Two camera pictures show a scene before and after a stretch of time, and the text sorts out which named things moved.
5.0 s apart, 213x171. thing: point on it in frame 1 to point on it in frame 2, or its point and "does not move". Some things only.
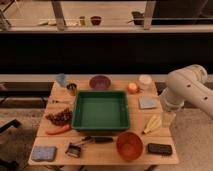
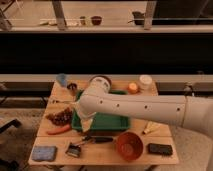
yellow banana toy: (154, 123) does not move
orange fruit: (132, 87) does not move
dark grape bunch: (61, 118) does not move
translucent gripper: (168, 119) to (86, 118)
